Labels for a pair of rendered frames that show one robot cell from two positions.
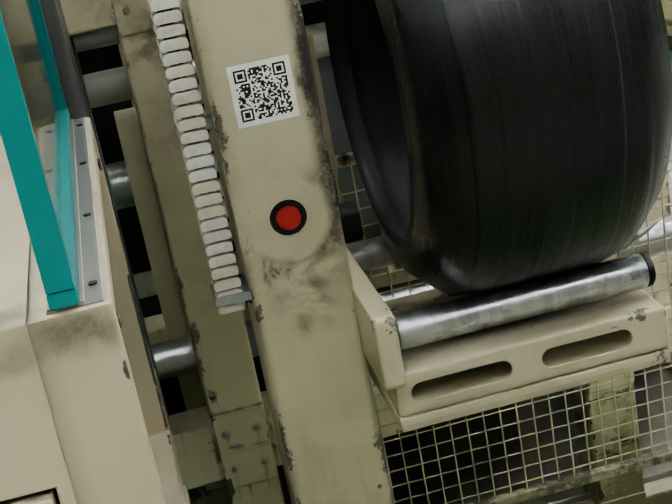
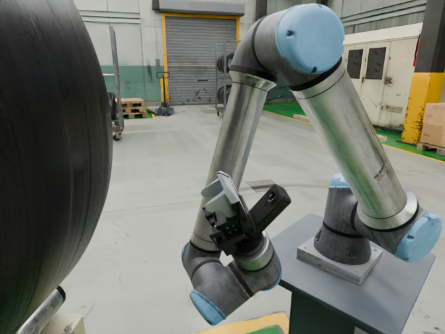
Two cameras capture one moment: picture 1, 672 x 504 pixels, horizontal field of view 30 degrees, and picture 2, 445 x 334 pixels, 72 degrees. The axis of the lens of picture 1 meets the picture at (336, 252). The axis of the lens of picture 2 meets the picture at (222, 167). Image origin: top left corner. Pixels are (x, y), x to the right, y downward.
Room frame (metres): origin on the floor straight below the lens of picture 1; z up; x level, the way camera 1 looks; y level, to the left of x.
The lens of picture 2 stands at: (1.11, -0.07, 1.23)
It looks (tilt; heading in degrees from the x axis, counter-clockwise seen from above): 18 degrees down; 284
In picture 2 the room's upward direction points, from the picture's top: straight up
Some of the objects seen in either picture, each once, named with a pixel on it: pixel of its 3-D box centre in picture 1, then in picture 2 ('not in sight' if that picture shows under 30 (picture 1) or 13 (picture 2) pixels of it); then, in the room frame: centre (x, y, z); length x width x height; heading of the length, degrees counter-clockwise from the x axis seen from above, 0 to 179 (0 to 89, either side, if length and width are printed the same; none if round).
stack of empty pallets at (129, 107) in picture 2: not in sight; (129, 107); (5.82, -8.06, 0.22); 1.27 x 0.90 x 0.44; 121
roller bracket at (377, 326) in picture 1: (355, 297); not in sight; (1.55, -0.02, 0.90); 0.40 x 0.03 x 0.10; 8
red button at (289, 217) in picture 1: (287, 216); not in sight; (1.46, 0.05, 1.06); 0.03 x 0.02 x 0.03; 98
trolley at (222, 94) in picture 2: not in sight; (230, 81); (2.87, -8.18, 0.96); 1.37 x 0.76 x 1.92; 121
